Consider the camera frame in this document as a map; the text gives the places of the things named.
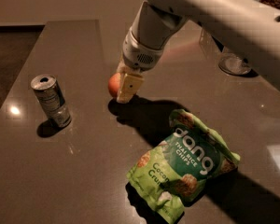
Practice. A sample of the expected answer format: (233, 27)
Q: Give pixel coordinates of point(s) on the clear glass jar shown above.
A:
(232, 64)

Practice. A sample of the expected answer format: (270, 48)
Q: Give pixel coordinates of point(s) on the red apple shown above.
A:
(114, 85)

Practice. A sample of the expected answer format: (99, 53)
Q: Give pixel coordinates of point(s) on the silver redbull can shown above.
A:
(50, 97)

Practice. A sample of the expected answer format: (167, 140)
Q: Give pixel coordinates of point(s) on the green rice chips bag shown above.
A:
(172, 175)

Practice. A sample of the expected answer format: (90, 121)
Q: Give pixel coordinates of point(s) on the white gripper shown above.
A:
(139, 55)

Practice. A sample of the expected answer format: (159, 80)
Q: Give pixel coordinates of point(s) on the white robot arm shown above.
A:
(249, 28)

